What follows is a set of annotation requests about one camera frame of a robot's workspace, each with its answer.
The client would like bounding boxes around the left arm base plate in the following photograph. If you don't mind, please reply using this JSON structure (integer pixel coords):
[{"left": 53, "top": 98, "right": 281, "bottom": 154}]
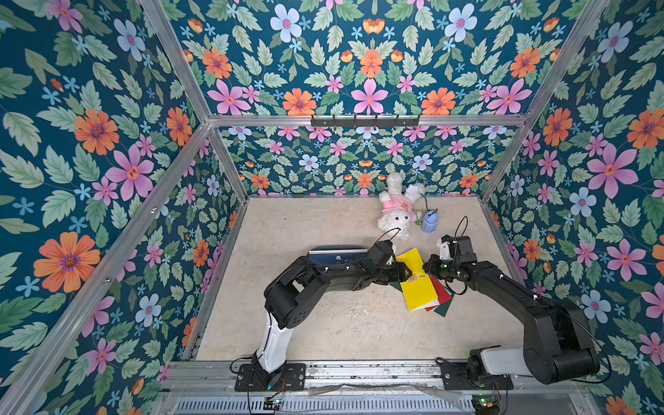
[{"left": 234, "top": 363, "right": 307, "bottom": 394}]

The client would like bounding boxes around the navy blue envelope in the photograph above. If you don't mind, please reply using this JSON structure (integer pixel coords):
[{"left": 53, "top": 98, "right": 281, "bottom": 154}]
[{"left": 307, "top": 248, "right": 368, "bottom": 266}]

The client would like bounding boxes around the white vent grille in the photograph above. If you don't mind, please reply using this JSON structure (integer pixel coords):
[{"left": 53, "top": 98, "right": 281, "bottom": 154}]
[{"left": 173, "top": 395, "right": 476, "bottom": 414}]

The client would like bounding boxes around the small green circuit board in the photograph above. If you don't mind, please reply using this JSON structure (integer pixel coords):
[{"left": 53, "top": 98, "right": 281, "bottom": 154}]
[{"left": 262, "top": 397, "right": 284, "bottom": 413}]

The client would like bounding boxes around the red envelope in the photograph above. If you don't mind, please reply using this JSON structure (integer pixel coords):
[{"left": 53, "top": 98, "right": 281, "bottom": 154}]
[{"left": 425, "top": 278, "right": 452, "bottom": 312}]

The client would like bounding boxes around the dark green envelope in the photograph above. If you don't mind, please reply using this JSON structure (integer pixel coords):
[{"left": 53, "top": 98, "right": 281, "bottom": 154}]
[{"left": 390, "top": 284, "right": 452, "bottom": 317}]

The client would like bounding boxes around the teal storage box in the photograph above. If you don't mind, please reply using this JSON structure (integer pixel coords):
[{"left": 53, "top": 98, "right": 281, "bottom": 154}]
[{"left": 307, "top": 245, "right": 368, "bottom": 266}]

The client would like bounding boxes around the blue faceted toy figure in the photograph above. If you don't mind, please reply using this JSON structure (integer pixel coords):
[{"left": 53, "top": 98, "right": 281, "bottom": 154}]
[{"left": 420, "top": 209, "right": 439, "bottom": 233}]

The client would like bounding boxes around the bright yellow envelope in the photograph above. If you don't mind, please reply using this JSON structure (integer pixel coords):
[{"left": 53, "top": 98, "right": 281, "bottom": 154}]
[{"left": 397, "top": 248, "right": 440, "bottom": 311}]

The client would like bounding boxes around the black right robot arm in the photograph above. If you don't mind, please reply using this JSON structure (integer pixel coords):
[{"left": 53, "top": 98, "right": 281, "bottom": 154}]
[{"left": 424, "top": 235, "right": 600, "bottom": 385}]

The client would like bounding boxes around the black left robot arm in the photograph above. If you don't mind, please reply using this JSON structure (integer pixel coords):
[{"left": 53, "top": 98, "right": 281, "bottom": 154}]
[{"left": 249, "top": 240, "right": 413, "bottom": 388}]

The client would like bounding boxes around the white plush bunny pink shirt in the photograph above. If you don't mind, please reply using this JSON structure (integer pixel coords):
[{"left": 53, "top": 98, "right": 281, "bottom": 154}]
[{"left": 377, "top": 172, "right": 425, "bottom": 241}]

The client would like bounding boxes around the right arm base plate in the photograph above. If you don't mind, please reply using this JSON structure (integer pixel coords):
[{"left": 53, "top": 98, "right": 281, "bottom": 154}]
[{"left": 436, "top": 357, "right": 514, "bottom": 392}]

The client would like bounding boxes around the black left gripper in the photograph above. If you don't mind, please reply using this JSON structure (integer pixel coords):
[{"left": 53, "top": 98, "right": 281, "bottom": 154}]
[{"left": 369, "top": 262, "right": 414, "bottom": 285}]

